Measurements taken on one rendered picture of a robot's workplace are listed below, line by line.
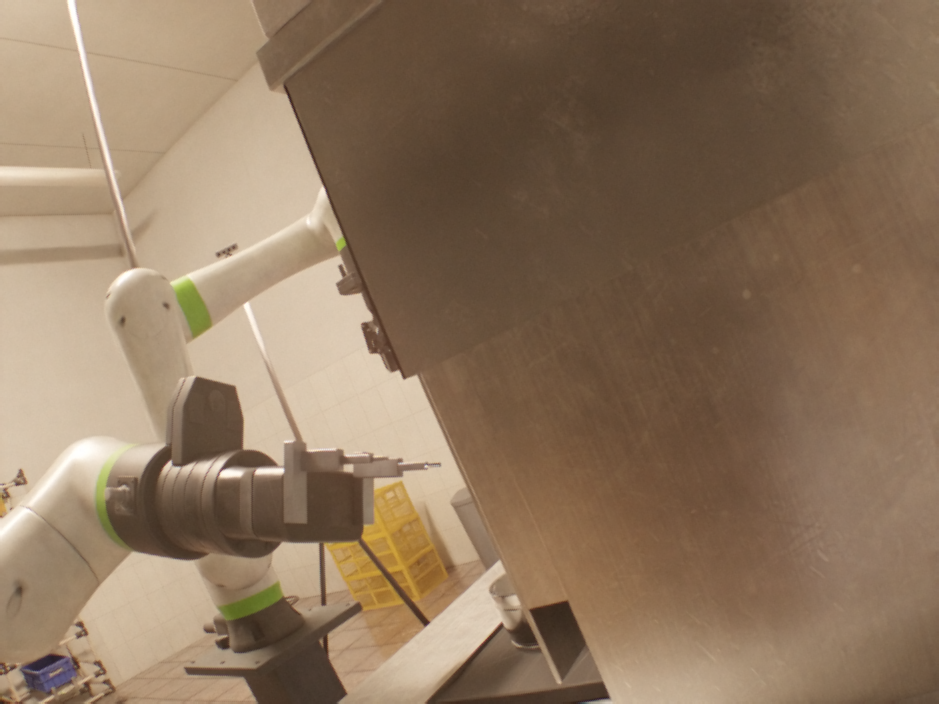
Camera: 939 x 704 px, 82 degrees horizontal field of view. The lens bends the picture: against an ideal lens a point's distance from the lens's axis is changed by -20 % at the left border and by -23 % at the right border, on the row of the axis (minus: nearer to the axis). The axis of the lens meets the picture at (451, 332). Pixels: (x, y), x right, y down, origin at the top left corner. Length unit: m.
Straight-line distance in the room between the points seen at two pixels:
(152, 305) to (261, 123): 4.85
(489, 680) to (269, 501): 0.16
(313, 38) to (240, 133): 5.72
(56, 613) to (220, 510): 0.20
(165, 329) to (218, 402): 0.54
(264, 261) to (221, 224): 4.84
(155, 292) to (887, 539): 0.98
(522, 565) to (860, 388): 0.14
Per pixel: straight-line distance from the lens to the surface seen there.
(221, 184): 6.12
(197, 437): 0.48
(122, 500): 0.50
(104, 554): 0.58
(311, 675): 1.22
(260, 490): 0.40
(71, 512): 0.57
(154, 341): 1.02
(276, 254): 1.27
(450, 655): 0.47
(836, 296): 0.21
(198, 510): 0.44
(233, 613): 1.18
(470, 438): 0.24
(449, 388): 0.24
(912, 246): 0.21
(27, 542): 0.56
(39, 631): 0.56
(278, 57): 0.29
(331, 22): 0.28
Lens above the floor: 1.19
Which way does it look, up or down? 5 degrees up
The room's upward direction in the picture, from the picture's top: 24 degrees counter-clockwise
